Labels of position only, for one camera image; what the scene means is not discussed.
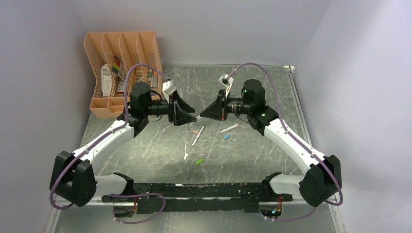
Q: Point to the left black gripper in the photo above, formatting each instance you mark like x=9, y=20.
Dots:
x=177, y=115

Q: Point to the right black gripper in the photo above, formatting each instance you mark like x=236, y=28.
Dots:
x=219, y=110

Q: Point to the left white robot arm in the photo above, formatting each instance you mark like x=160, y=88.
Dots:
x=73, y=175

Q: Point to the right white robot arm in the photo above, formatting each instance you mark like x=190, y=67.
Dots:
x=321, y=175

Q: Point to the white pen on table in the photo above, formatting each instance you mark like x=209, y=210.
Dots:
x=198, y=136

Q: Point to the green pen cap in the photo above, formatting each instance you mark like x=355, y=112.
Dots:
x=199, y=162

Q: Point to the colored markers pack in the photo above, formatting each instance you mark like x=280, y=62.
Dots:
x=116, y=66

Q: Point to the white booklet in organizer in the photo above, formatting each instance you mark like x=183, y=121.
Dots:
x=106, y=81

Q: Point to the orange file organizer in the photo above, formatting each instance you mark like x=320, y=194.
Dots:
x=140, y=62

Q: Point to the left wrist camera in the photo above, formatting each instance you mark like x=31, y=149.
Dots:
x=168, y=88

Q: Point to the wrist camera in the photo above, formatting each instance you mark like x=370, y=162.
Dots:
x=227, y=82
x=168, y=88

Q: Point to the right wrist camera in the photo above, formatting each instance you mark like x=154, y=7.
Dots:
x=227, y=82

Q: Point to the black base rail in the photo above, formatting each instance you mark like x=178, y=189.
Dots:
x=192, y=197

